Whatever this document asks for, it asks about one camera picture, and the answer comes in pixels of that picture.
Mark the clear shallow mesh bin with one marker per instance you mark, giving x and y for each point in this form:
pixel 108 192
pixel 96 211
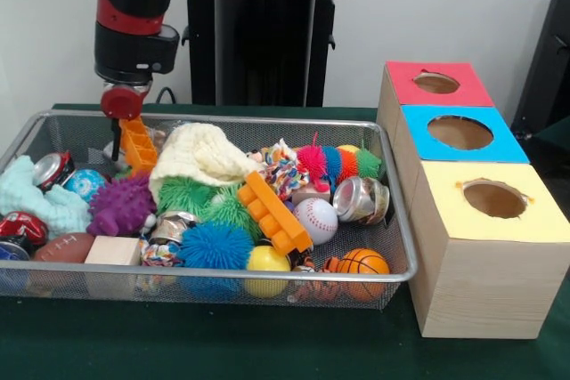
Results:
pixel 116 291

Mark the purple spiky ball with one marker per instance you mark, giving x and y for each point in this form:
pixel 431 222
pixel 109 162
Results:
pixel 118 206

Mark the cream knitted cloth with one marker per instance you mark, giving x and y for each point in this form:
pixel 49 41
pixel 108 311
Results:
pixel 198 154

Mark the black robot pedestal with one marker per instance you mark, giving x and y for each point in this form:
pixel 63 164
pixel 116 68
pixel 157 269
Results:
pixel 258 60

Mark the orange toy brick round studs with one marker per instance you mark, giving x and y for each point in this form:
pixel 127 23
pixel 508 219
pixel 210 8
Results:
pixel 274 211

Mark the white baseball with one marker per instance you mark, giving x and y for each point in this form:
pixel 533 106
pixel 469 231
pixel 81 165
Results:
pixel 316 220

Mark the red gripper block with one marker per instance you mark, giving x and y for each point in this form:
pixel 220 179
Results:
pixel 123 102

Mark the small orange basketball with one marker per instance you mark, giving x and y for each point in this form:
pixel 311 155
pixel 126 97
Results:
pixel 363 262

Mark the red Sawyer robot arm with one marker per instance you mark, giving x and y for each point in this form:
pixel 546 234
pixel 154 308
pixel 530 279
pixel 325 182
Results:
pixel 134 6

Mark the blue spiky ball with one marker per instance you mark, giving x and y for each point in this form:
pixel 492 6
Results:
pixel 215 246

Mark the long orange toy brick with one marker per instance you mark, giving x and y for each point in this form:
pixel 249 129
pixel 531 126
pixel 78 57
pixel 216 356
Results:
pixel 140 144

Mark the yellow ball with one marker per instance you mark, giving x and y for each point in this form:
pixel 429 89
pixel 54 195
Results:
pixel 268 264

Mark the crushed silver can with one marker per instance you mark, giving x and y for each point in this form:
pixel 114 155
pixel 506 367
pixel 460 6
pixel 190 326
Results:
pixel 361 199

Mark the dark green table cloth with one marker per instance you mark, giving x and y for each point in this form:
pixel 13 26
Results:
pixel 267 344

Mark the green spiky ball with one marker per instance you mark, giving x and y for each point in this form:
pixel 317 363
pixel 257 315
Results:
pixel 232 211

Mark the wooden box three holes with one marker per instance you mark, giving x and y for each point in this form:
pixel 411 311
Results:
pixel 481 273

